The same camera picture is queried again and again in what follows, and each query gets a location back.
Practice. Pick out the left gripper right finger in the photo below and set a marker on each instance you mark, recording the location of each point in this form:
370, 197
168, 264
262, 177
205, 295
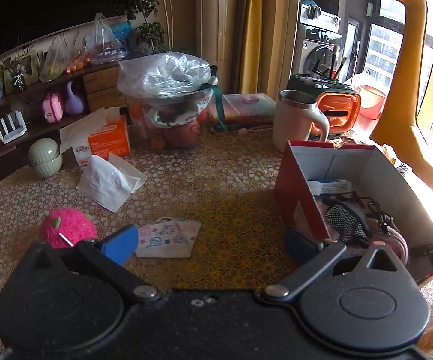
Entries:
314, 258

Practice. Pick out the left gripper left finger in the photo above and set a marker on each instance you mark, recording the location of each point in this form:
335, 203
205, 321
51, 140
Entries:
104, 260

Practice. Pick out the black dotted mesh pouch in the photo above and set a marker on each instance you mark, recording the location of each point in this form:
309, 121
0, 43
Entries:
348, 220

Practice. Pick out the patterned face mask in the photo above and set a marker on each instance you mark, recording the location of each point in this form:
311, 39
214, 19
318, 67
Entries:
167, 238

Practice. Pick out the blue and white small box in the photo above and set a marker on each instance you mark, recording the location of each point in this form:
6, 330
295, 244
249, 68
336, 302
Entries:
329, 187

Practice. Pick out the pink fluffy ball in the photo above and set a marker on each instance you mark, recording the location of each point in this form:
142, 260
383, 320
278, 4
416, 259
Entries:
65, 227

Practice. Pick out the red and white cardboard box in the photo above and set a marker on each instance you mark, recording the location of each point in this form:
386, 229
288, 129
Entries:
371, 175

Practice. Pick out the green ceramic lidded jar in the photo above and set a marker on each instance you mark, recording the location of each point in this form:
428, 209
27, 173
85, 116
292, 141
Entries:
45, 157

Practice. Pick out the orange and white carton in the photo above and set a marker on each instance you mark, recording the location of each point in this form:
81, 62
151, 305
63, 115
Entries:
102, 133

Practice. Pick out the yellow giraffe-shaped chair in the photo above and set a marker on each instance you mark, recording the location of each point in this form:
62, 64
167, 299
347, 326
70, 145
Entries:
397, 126

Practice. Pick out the white wifi router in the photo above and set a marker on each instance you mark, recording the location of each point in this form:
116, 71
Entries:
12, 127

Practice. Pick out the purple gourd-shaped ornament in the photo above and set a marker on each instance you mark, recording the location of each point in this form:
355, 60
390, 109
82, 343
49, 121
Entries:
73, 105

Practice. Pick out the colourful flat plastic box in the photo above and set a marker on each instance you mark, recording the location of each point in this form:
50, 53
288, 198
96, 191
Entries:
247, 110

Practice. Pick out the orange and green tissue box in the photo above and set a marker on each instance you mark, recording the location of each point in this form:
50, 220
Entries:
338, 102

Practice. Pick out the pink round toy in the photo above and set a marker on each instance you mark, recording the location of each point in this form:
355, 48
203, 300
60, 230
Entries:
53, 110

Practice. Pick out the wooden drawer cabinet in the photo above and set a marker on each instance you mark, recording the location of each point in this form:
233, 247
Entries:
101, 91

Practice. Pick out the red plastic basin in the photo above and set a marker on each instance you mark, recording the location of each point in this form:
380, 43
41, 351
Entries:
371, 106

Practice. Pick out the clear plastic bag bundle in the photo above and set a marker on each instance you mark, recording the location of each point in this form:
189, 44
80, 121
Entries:
172, 98

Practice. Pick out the bag of oranges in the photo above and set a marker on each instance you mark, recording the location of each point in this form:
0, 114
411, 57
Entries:
62, 59

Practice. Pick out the washing machine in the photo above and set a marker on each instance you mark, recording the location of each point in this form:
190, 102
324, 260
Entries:
316, 48

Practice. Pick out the potted green plant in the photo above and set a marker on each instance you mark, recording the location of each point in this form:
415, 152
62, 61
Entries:
152, 34

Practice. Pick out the cream mug with handle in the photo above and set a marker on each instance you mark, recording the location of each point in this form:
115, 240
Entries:
296, 112

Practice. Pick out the picture frame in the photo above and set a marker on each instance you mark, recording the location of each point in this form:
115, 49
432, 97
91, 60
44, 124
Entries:
25, 67

